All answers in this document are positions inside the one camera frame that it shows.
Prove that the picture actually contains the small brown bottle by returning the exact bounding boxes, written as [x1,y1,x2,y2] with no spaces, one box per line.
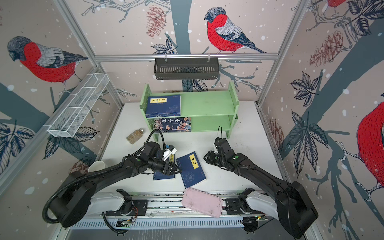
[126,128,145,145]

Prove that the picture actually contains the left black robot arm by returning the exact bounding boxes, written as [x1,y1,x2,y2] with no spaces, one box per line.
[42,140,182,228]

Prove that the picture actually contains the white mesh wall tray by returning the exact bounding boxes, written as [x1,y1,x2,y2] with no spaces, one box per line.
[48,73,110,138]

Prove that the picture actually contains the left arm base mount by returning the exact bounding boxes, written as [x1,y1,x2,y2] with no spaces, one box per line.
[105,200,148,217]

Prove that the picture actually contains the blue book yellow label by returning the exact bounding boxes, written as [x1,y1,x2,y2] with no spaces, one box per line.
[176,152,206,189]
[153,154,175,181]

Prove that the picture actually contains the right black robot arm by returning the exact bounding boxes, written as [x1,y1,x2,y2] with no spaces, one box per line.
[204,138,319,239]

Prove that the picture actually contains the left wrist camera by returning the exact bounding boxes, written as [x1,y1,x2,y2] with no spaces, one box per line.
[162,145,177,161]

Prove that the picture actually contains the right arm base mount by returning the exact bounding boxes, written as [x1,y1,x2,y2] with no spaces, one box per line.
[223,199,264,215]

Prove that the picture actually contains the black hanging wire basket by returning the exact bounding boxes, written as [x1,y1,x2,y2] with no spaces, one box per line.
[154,58,219,80]

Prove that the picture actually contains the green wooden two-tier shelf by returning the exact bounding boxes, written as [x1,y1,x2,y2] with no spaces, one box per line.
[140,82,240,138]

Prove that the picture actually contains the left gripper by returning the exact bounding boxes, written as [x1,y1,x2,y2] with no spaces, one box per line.
[148,158,183,176]

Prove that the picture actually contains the pink plastic case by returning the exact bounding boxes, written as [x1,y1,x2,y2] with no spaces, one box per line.
[182,188,223,218]

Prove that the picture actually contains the colourful illustrated history book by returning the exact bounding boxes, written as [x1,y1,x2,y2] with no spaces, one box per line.
[153,117,192,133]

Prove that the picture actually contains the blue book plain cover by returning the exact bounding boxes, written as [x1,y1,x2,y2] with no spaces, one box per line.
[146,95,181,118]

